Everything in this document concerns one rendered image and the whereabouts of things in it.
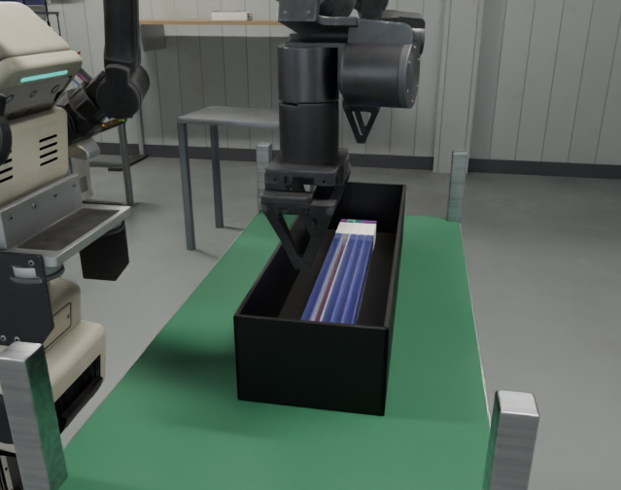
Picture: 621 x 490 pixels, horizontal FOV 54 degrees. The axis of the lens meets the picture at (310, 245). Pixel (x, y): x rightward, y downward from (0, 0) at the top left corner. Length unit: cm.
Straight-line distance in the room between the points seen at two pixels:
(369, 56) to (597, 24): 511
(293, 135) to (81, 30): 585
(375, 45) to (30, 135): 68
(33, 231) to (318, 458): 62
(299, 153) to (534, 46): 502
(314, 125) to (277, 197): 7
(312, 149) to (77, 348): 75
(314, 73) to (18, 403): 39
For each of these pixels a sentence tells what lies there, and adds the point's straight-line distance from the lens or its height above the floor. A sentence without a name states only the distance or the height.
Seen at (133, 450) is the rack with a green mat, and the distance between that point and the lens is 69.
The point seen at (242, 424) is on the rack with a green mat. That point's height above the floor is 95.
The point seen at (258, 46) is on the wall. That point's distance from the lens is 570.
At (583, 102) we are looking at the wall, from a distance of 566.
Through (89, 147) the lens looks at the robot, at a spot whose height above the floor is 113.
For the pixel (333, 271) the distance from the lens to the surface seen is 94.
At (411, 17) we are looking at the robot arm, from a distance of 113.
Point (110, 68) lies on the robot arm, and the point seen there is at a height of 128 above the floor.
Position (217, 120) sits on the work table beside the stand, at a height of 80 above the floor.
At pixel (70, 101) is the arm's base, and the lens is 123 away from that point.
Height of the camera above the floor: 138
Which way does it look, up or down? 22 degrees down
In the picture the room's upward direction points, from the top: straight up
